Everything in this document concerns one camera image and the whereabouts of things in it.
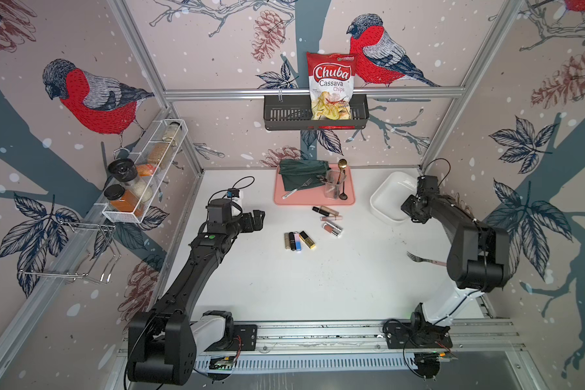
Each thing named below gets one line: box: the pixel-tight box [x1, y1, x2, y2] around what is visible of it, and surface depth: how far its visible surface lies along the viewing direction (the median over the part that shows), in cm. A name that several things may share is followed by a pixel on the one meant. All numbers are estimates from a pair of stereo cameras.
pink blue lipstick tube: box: [294, 232, 302, 252], surface depth 96 cm
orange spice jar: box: [104, 183, 139, 213], surface depth 62 cm
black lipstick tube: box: [288, 231, 296, 252], surface depth 96 cm
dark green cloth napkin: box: [278, 159, 332, 191], surface depth 120 cm
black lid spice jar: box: [108, 158, 154, 203], surface depth 65 cm
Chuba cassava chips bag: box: [307, 52, 357, 122], surface depth 85 cm
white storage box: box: [369, 170, 418, 225], surface depth 100 cm
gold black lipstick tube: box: [299, 230, 317, 250], surface depth 96 cm
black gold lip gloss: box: [312, 205, 340, 217], surface depth 106 cm
